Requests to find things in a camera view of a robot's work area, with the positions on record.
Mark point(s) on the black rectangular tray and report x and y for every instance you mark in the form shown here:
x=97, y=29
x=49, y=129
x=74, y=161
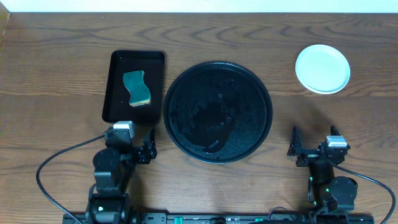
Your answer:
x=116, y=102

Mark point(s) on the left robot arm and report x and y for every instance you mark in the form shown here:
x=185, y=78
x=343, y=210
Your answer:
x=109, y=202

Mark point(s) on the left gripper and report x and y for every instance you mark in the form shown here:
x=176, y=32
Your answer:
x=144, y=152

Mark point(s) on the round black tray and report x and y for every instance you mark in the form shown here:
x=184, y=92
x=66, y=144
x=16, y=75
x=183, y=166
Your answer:
x=218, y=112

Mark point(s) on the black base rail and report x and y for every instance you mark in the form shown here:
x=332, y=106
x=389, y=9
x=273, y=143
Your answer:
x=162, y=218

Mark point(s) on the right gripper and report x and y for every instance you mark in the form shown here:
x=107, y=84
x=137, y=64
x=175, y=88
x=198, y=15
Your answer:
x=296, y=150

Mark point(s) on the green yellow sponge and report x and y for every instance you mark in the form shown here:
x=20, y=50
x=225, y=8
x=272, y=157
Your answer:
x=138, y=90

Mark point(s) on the light blue plate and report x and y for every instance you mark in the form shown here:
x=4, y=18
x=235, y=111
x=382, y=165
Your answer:
x=322, y=69

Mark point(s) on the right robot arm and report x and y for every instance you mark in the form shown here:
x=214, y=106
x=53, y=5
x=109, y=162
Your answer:
x=325, y=189

